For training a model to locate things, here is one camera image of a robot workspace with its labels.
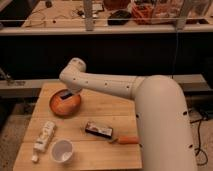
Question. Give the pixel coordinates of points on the blue black gripper tip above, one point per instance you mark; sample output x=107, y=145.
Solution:
x=65, y=94

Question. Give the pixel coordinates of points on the metal clamp at left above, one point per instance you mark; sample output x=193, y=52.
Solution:
x=9, y=80

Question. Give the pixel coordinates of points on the white plastic cup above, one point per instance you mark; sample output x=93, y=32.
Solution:
x=62, y=151

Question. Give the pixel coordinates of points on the white tube package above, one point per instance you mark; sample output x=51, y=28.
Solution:
x=43, y=140

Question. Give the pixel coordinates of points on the black object on bench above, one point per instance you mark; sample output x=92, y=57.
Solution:
x=119, y=17

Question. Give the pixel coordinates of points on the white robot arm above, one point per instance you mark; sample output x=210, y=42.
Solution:
x=161, y=112

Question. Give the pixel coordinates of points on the orange carrot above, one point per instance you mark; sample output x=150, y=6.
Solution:
x=125, y=140

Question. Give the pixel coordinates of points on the orange ceramic bowl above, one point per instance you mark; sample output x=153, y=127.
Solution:
x=64, y=108

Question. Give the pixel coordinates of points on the grey metal post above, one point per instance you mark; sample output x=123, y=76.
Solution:
x=87, y=4

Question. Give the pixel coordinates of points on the black snack bar package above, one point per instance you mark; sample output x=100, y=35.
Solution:
x=99, y=129

